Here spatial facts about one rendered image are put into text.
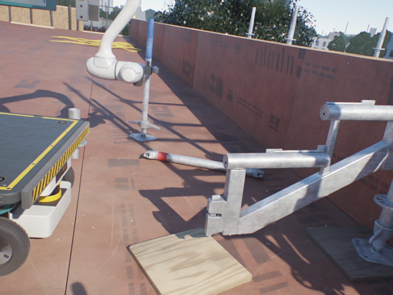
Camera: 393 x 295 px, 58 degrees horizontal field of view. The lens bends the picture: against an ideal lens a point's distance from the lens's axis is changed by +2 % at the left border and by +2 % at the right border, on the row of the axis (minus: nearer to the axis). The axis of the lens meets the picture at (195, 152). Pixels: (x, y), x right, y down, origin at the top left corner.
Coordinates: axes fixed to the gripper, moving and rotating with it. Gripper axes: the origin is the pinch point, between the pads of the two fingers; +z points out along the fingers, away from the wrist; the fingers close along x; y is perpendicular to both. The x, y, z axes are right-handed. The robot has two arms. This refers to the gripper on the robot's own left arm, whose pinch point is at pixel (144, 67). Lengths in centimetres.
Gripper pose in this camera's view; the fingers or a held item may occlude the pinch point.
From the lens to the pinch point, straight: 221.6
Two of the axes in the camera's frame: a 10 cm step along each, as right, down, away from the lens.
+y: 1.2, -9.3, -3.4
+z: 0.9, -3.3, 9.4
